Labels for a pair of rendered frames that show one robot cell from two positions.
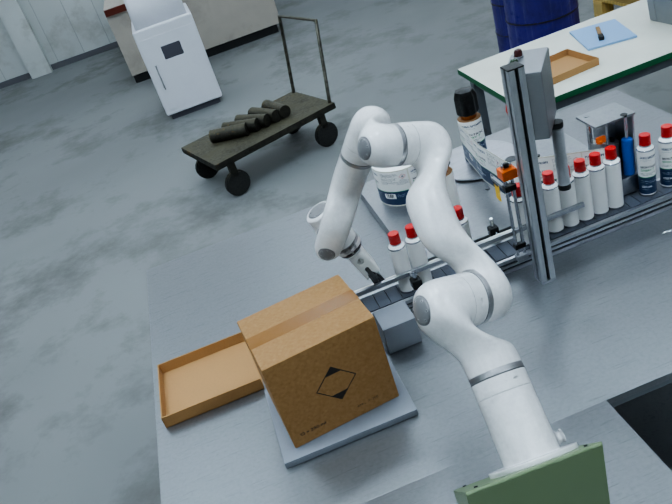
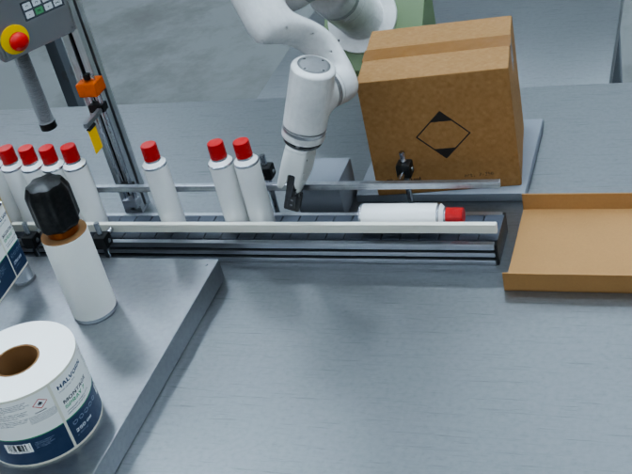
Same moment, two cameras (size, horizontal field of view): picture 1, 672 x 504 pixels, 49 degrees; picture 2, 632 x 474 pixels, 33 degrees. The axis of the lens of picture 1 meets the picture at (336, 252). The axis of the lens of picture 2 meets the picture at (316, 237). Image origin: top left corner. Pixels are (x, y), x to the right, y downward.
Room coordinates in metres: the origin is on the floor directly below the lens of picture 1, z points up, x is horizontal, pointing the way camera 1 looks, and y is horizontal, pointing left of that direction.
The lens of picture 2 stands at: (3.39, 0.85, 2.06)
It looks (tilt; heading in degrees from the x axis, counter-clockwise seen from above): 34 degrees down; 210
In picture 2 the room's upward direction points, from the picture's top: 14 degrees counter-clockwise
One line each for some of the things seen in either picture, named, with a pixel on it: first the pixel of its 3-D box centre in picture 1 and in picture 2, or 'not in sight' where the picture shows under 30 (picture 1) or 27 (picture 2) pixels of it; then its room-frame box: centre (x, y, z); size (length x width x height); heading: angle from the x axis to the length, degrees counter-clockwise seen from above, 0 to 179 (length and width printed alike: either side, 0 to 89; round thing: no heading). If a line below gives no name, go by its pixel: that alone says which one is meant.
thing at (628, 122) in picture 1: (609, 153); not in sight; (2.00, -0.92, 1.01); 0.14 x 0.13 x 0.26; 95
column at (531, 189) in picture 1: (530, 181); (92, 78); (1.73, -0.57, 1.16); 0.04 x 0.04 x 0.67; 5
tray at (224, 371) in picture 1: (208, 376); (593, 240); (1.77, 0.48, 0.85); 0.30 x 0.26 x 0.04; 95
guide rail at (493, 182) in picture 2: (421, 268); (240, 186); (1.80, -0.22, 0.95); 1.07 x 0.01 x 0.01; 95
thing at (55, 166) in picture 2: not in sight; (61, 187); (1.88, -0.62, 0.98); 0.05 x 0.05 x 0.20
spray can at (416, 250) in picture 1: (417, 254); (227, 185); (1.84, -0.23, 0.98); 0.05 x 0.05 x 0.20
